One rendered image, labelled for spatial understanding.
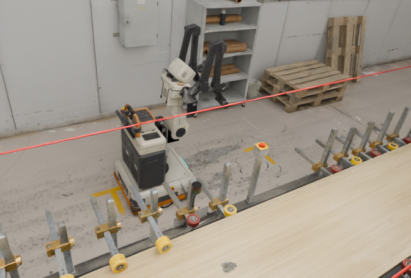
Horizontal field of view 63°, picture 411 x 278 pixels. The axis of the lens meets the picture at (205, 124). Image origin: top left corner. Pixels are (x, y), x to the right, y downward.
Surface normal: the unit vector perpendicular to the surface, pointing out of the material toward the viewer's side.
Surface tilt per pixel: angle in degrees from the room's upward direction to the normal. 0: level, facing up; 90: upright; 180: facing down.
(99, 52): 90
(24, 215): 0
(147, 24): 90
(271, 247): 0
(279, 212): 0
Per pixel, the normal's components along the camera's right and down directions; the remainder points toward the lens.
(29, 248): 0.10, -0.84
